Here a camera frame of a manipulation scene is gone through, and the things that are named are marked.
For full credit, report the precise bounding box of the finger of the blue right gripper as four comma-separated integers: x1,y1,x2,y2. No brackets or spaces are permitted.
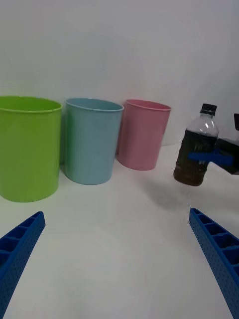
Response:
188,151,234,165

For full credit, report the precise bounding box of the dark drink bottle black cap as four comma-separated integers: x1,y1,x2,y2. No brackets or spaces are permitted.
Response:
173,103,220,187

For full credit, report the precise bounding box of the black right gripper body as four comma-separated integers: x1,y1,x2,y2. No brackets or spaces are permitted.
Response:
210,136,239,175

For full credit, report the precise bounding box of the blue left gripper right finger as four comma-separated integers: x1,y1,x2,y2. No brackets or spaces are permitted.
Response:
187,207,239,319

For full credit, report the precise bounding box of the pink plastic bin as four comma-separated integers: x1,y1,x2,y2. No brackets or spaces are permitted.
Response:
117,99,172,172

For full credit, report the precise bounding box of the pale blue plastic bin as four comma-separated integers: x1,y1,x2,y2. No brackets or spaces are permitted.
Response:
63,97,124,186

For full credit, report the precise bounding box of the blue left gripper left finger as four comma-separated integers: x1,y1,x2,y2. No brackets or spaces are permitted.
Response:
0,211,46,319

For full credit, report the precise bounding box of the green plastic bin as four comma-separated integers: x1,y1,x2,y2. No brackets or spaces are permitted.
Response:
0,96,63,203

